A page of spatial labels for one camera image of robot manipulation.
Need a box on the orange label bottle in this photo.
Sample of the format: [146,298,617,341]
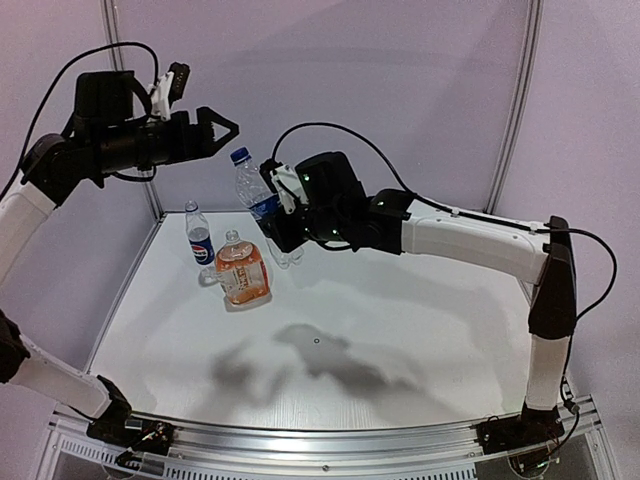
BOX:
[215,230,271,308]

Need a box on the left corner aluminium post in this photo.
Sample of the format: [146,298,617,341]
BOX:
[102,0,166,221]

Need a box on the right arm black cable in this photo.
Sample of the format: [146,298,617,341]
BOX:
[269,122,619,321]

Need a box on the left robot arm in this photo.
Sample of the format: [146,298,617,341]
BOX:
[1,64,240,450]

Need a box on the aluminium table frame rail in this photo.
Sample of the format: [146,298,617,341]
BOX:
[34,397,619,479]

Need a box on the Pepsi bottle blue label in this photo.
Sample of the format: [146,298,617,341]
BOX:
[185,200,218,287]

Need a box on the corner aluminium post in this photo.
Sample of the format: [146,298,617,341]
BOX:
[483,0,544,214]
[102,0,166,221]

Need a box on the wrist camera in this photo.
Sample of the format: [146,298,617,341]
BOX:
[149,62,191,121]
[259,159,309,214]

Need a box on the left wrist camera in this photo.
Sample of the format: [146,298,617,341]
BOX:
[149,62,191,121]

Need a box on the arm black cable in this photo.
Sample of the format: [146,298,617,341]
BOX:
[0,42,161,201]
[269,122,619,321]

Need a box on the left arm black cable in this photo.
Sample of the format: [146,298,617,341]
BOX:
[0,42,161,201]

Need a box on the right corner aluminium post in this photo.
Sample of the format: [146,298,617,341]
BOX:
[483,0,544,214]

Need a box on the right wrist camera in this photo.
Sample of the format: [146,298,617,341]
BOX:
[259,159,309,214]

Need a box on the clear bottle blue text label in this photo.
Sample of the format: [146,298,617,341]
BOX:
[230,147,304,270]

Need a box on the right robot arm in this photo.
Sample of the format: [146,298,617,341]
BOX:
[259,152,578,454]

